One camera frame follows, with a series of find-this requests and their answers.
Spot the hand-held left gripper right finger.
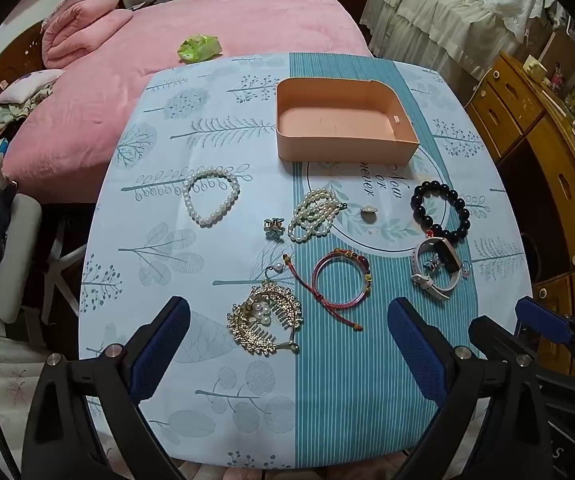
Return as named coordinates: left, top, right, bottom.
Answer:
left=387, top=297, right=558, bottom=480

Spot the leaf printed tablecloth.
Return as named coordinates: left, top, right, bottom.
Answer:
left=78, top=52, right=534, bottom=468

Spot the small pearl pin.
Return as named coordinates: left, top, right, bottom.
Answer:
left=266, top=254, right=295, bottom=281

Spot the folded pink quilt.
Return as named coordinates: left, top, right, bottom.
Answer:
left=41, top=0, right=133, bottom=68

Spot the wooden desk with drawers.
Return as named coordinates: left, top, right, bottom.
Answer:
left=465, top=52, right=575, bottom=376

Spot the white pearl bracelet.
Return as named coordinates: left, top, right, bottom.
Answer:
left=182, top=166, right=240, bottom=227

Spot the green plastic bag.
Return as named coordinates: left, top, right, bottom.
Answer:
left=177, top=33, right=223, bottom=62

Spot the pile of folded clothes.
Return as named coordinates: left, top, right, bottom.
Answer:
left=0, top=95, right=33, bottom=123

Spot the white lace furniture cover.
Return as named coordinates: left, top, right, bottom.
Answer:
left=360, top=0, right=551, bottom=83

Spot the multi-strand pearl necklace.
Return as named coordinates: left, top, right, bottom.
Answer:
left=287, top=187, right=348, bottom=243

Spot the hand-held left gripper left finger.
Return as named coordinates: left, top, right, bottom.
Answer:
left=21, top=296, right=191, bottom=480

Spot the pink storage box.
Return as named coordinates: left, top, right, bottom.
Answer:
left=274, top=77, right=421, bottom=165

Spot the floral pillow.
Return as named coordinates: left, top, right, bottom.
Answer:
left=0, top=69, right=63, bottom=106

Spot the gold pearl hair comb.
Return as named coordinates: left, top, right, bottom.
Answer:
left=226, top=280, right=305, bottom=357

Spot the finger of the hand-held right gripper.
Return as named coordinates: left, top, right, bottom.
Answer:
left=469, top=316, right=518, bottom=361
left=514, top=296, right=575, bottom=356

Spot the red cord bangle bracelet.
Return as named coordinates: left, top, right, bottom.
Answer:
left=287, top=247, right=373, bottom=333

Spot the grey office chair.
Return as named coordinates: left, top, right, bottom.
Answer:
left=0, top=155, right=88, bottom=351

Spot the black bead bracelet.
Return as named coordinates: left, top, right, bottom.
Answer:
left=411, top=180, right=472, bottom=243

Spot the pink smartwatch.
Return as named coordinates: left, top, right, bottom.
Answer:
left=410, top=235, right=463, bottom=302

